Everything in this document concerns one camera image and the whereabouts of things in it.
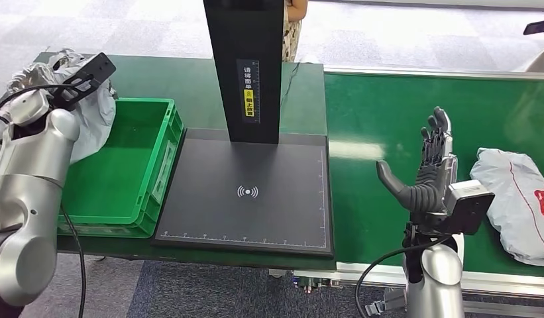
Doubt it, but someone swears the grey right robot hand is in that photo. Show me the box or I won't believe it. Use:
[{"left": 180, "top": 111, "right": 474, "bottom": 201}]
[{"left": 376, "top": 106, "right": 458, "bottom": 216}]

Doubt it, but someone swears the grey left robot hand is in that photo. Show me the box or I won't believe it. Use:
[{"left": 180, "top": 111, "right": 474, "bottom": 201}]
[{"left": 7, "top": 62, "right": 58, "bottom": 95}]

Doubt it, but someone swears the grey package with red print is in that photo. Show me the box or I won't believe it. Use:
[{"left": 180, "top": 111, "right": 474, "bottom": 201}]
[{"left": 45, "top": 48, "right": 117, "bottom": 166}]

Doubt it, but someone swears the grey package with red stripe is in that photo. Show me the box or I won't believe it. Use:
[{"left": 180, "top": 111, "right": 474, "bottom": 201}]
[{"left": 469, "top": 148, "right": 544, "bottom": 267}]

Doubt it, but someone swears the green plastic basket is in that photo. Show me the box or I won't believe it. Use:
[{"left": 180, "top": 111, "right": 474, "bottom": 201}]
[{"left": 56, "top": 97, "right": 185, "bottom": 239}]

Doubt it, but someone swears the black weighing platform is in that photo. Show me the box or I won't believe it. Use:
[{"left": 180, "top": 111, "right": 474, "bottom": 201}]
[{"left": 152, "top": 128, "right": 335, "bottom": 258}]

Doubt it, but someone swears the green conveyor belt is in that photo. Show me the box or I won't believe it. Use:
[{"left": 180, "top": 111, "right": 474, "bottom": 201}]
[{"left": 323, "top": 66, "right": 544, "bottom": 300}]

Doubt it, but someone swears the grey metal clamp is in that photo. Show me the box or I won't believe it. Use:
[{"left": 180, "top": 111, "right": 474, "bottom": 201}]
[{"left": 364, "top": 290, "right": 419, "bottom": 318}]

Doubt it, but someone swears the green table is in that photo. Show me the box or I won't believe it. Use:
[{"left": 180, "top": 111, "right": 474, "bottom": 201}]
[{"left": 32, "top": 53, "right": 339, "bottom": 274}]

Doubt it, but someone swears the conveyor connector block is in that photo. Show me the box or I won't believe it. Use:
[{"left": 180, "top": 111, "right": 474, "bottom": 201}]
[{"left": 291, "top": 271, "right": 344, "bottom": 294}]

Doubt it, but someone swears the person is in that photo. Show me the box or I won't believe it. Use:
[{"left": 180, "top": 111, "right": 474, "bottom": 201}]
[
  {"left": 523, "top": 44, "right": 544, "bottom": 74},
  {"left": 282, "top": 0, "right": 309, "bottom": 63}
]

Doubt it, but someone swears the smartphone with red case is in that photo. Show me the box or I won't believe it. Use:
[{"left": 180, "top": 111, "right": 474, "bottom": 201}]
[{"left": 523, "top": 18, "right": 544, "bottom": 36}]

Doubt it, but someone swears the black and yellow label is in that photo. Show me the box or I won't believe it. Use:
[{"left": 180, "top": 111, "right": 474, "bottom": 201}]
[{"left": 236, "top": 59, "right": 260, "bottom": 125}]

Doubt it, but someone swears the black scale column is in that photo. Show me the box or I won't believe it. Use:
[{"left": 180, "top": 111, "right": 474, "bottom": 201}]
[{"left": 203, "top": 0, "right": 285, "bottom": 145}]

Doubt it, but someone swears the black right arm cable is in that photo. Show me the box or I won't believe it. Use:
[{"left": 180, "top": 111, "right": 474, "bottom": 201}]
[{"left": 354, "top": 236, "right": 451, "bottom": 318}]

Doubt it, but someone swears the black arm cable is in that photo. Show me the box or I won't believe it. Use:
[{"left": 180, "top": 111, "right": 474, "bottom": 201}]
[
  {"left": 354, "top": 236, "right": 451, "bottom": 318},
  {"left": 0, "top": 78, "right": 93, "bottom": 318}
]

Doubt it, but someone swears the thin black scale cable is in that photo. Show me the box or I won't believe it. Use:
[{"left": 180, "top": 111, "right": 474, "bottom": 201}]
[{"left": 280, "top": 62, "right": 301, "bottom": 106}]

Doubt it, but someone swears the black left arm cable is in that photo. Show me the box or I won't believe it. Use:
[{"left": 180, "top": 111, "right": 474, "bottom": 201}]
[{"left": 0, "top": 78, "right": 93, "bottom": 318}]

